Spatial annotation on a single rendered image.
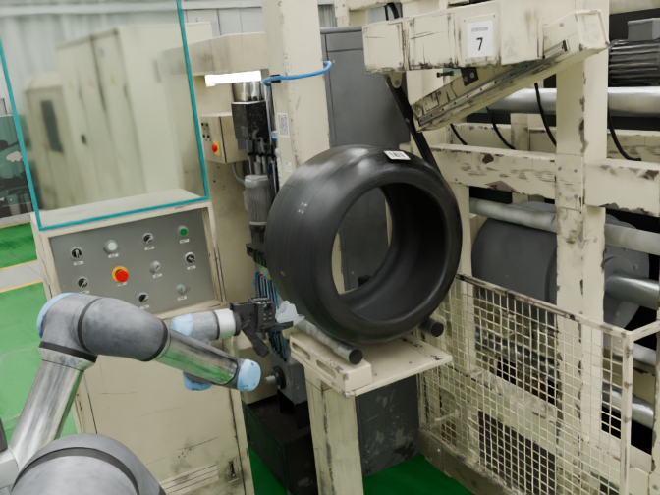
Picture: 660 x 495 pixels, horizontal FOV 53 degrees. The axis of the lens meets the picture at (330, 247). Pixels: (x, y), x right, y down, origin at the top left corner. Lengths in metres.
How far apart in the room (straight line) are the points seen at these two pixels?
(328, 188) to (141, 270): 0.86
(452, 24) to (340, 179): 0.48
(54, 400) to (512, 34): 1.27
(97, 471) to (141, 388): 1.74
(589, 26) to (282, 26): 0.84
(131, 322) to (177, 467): 1.26
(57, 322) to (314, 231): 0.65
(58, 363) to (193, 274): 1.01
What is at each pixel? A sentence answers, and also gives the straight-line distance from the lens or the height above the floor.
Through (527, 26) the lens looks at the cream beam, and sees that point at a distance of 1.70.
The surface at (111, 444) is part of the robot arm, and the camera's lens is 0.69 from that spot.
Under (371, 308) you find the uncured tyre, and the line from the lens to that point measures 2.09.
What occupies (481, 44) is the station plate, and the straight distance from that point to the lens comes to 1.68.
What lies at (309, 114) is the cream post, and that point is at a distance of 2.04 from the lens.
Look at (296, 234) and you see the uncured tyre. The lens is 1.69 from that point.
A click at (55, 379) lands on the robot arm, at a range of 1.43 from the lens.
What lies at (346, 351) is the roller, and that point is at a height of 0.91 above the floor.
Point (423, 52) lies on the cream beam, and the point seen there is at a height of 1.68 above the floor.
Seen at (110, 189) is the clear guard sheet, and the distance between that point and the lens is 2.22.
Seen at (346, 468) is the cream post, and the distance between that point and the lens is 2.46.
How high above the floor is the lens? 1.68
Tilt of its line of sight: 16 degrees down
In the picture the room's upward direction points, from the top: 6 degrees counter-clockwise
